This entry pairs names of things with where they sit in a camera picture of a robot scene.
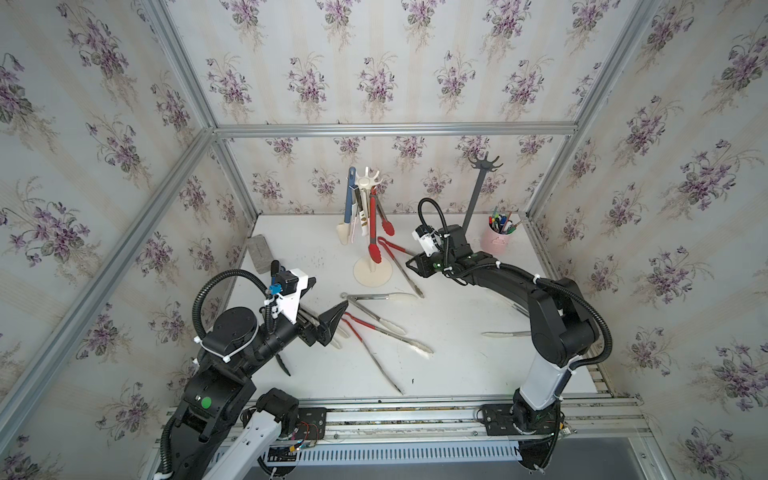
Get black steel tongs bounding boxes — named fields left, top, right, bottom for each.
left=275, top=354, right=291, bottom=377

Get steel cream-tipped tongs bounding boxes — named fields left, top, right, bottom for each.
left=340, top=292, right=420, bottom=335
left=299, top=307, right=349, bottom=350

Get red handled tongs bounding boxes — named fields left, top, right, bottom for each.
left=377, top=236, right=425, bottom=298
left=342, top=313, right=435, bottom=395

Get white utensil rack stand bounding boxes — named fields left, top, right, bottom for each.
left=353, top=167, right=392, bottom=287

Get red steel tongs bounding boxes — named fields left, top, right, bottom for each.
left=368, top=186, right=382, bottom=265

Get blue handled cream tongs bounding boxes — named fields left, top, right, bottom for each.
left=336, top=166, right=356, bottom=245

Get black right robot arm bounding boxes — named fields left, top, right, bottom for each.
left=407, top=197, right=613, bottom=435

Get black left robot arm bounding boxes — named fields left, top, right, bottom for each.
left=154, top=268, right=348, bottom=479

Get dark grey utensil rack stand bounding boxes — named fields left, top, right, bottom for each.
left=462, top=152, right=503, bottom=230

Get pink pen cup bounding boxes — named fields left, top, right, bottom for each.
left=480, top=209, right=520, bottom=256

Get grey stone block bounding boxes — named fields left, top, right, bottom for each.
left=245, top=234, right=275, bottom=274

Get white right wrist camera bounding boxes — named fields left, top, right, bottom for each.
left=412, top=225, right=444, bottom=257

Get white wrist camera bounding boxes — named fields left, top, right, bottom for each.
left=412, top=225, right=444, bottom=257
left=264, top=267, right=316, bottom=324

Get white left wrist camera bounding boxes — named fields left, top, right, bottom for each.
left=264, top=267, right=316, bottom=324

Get red handled tongs front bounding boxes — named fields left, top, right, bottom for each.
left=342, top=313, right=435, bottom=395

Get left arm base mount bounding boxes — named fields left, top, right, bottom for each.
left=251, top=406, right=328, bottom=478

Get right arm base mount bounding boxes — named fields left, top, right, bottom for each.
left=476, top=400, right=565, bottom=473

